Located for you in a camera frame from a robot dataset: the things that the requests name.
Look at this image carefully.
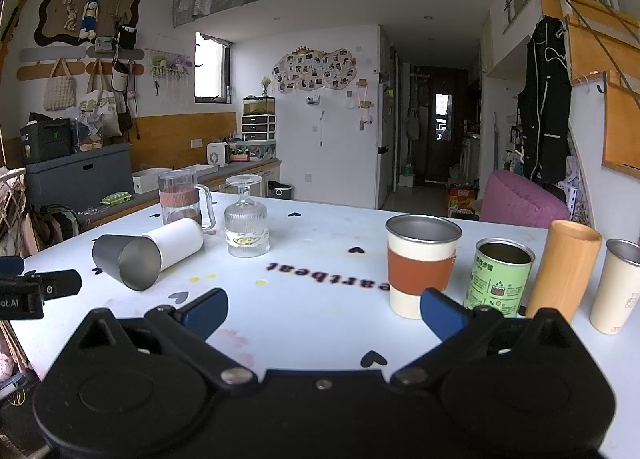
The ribbed glass goblet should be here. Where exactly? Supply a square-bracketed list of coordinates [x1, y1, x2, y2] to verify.
[223, 174, 271, 259]

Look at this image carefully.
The white small appliance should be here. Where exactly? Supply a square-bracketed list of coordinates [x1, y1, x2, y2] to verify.
[206, 140, 230, 166]

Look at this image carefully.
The white tray box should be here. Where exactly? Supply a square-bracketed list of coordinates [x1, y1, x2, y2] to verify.
[132, 164, 220, 195]

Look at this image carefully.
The small fish tank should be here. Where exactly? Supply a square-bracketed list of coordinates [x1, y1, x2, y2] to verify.
[243, 95, 277, 116]

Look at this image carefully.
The white cup orange sleeve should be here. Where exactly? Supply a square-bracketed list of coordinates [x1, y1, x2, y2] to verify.
[385, 214, 463, 321]

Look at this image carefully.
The small plastic drawer unit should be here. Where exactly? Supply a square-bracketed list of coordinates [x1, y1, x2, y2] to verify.
[241, 114, 278, 142]

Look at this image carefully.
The cream steel cup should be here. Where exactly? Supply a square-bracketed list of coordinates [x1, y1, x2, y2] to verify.
[589, 238, 640, 336]

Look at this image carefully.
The grey storage box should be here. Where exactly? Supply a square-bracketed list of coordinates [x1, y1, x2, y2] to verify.
[23, 141, 134, 214]

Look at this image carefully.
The printed canvas tote bag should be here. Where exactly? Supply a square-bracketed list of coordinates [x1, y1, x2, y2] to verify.
[79, 60, 124, 138]

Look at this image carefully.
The grey and white steel cup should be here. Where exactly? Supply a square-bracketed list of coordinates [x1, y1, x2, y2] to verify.
[92, 217, 205, 292]

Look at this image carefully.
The bamboo cup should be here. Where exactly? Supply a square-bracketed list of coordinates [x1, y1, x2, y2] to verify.
[524, 220, 603, 325]

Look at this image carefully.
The black hanging garment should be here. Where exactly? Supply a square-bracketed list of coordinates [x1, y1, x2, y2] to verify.
[516, 16, 574, 186]

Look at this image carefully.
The pink armchair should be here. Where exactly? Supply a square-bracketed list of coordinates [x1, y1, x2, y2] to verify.
[479, 170, 571, 230]

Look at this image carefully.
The glass pitcher with brown sleeve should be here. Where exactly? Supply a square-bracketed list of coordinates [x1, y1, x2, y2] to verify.
[158, 170, 217, 231]

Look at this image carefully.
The cloud-shaped photo board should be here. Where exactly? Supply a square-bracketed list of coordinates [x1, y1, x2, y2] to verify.
[272, 46, 359, 94]

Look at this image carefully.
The brown wall board with dolls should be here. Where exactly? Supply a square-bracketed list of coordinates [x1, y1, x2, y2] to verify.
[33, 0, 141, 48]

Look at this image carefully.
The green tin can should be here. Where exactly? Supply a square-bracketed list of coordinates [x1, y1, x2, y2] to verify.
[462, 237, 536, 319]

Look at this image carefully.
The wooden staircase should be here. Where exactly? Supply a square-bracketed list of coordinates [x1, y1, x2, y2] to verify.
[538, 0, 640, 172]

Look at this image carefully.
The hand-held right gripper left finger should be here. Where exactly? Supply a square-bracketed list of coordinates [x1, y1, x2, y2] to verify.
[77, 287, 259, 388]

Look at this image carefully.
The white knitted tote bag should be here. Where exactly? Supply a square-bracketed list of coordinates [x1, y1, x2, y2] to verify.
[43, 58, 78, 113]

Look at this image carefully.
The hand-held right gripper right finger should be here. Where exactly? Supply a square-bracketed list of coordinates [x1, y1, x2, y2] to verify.
[390, 288, 576, 388]

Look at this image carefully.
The orange cardboard box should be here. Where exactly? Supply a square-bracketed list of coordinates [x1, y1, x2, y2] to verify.
[446, 183, 479, 218]

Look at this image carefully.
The window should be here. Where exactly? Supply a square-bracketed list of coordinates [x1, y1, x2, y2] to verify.
[193, 32, 232, 104]

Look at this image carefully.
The dark door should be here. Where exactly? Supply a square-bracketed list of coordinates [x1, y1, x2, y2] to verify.
[424, 67, 469, 186]

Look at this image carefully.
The refrigerator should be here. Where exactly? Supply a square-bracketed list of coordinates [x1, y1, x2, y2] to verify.
[377, 73, 397, 211]

